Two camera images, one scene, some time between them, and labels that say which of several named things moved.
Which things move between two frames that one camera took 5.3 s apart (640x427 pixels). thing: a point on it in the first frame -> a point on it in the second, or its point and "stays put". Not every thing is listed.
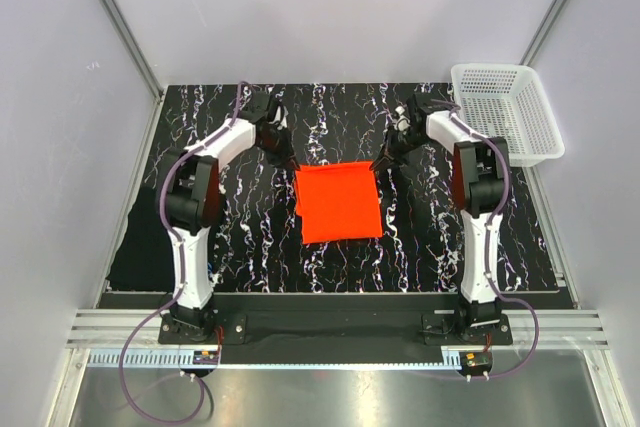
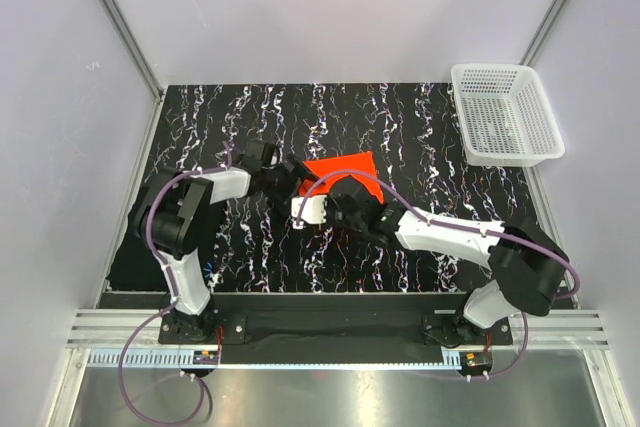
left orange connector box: (202, 357) stays put
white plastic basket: (509, 105) stays put
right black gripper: (389, 156) -> (329, 204)
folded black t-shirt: (144, 258) stays put
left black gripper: (285, 157) -> (283, 200)
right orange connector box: (476, 362) stays put
